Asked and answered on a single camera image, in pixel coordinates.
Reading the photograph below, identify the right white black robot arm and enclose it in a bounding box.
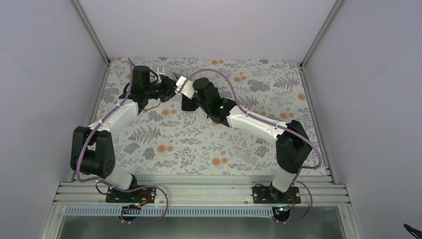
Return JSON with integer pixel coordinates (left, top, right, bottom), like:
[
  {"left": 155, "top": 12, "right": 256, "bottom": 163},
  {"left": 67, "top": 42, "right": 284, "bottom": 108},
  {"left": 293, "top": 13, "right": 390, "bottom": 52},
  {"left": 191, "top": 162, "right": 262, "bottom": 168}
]
[{"left": 193, "top": 78, "right": 312, "bottom": 203}]

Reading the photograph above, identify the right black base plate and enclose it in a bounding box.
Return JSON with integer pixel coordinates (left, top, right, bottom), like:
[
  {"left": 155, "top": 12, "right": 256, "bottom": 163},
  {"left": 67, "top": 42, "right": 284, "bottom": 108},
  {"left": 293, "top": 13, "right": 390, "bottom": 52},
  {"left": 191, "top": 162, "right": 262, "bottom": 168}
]
[{"left": 252, "top": 184, "right": 301, "bottom": 204}]

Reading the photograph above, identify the black object at corner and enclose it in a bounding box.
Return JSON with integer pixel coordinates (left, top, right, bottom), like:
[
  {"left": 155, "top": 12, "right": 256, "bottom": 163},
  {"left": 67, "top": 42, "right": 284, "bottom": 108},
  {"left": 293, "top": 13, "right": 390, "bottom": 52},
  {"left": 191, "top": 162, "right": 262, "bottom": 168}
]
[{"left": 403, "top": 224, "right": 422, "bottom": 239}]

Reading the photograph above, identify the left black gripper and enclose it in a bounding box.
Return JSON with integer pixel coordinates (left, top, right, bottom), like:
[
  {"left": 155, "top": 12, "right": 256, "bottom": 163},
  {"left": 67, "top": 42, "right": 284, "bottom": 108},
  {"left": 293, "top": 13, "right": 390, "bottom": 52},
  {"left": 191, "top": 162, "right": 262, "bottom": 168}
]
[{"left": 144, "top": 76, "right": 178, "bottom": 103}]

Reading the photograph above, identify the aluminium rail frame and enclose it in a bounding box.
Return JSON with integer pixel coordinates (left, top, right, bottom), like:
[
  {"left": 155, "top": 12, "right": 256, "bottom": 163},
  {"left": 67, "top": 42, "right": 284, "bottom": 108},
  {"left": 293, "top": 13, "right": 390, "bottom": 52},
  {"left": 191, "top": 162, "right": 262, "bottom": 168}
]
[{"left": 41, "top": 175, "right": 361, "bottom": 239}]

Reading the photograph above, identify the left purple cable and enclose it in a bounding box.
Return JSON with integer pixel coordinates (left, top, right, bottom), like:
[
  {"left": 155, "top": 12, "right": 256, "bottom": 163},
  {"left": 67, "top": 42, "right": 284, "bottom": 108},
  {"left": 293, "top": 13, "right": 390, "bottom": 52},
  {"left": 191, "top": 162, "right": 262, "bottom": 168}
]
[{"left": 75, "top": 58, "right": 169, "bottom": 226}]

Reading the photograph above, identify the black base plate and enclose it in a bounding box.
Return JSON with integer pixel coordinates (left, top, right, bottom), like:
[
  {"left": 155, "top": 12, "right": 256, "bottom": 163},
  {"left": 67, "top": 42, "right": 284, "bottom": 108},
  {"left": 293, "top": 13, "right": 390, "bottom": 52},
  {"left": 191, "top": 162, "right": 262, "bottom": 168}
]
[
  {"left": 252, "top": 184, "right": 301, "bottom": 204},
  {"left": 105, "top": 188, "right": 156, "bottom": 204}
]

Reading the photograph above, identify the black phone case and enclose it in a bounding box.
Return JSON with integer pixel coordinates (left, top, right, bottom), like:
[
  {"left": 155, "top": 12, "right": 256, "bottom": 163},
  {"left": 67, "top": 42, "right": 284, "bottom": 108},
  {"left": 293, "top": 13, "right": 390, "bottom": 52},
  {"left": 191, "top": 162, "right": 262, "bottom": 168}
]
[{"left": 181, "top": 95, "right": 199, "bottom": 112}]

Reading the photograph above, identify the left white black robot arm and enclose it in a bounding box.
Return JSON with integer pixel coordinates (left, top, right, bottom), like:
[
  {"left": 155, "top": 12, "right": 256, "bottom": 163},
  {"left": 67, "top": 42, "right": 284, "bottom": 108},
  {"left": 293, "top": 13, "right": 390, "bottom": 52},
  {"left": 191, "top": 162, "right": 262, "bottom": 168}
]
[{"left": 70, "top": 65, "right": 176, "bottom": 202}]

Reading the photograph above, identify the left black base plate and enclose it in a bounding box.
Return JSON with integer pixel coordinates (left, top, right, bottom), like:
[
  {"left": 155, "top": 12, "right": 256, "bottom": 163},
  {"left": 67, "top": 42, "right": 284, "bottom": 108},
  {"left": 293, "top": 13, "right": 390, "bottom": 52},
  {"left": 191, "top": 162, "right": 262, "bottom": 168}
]
[{"left": 105, "top": 188, "right": 156, "bottom": 204}]

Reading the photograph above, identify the floral patterned table mat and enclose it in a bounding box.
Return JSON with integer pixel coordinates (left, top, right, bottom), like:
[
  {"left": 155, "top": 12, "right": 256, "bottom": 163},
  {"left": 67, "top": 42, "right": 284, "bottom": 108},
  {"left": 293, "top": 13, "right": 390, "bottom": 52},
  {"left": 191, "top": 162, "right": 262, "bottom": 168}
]
[{"left": 112, "top": 57, "right": 318, "bottom": 176}]

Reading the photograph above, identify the black phone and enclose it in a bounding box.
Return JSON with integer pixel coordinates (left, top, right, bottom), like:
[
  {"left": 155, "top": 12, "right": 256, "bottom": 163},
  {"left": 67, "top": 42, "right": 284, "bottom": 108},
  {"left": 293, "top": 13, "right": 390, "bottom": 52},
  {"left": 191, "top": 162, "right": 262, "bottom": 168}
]
[{"left": 171, "top": 72, "right": 182, "bottom": 81}]

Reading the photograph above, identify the slotted grey cable duct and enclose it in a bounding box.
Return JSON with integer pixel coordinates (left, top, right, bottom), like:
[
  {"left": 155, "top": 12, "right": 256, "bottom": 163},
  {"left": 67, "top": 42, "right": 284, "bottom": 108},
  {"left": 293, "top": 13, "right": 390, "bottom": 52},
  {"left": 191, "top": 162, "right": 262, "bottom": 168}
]
[{"left": 63, "top": 206, "right": 273, "bottom": 218}]

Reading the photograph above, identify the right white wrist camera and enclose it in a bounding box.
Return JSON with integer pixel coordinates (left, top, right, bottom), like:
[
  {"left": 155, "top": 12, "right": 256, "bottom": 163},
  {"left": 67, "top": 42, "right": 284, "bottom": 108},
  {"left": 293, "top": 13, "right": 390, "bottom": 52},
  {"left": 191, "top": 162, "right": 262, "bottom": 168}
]
[{"left": 175, "top": 76, "right": 195, "bottom": 100}]

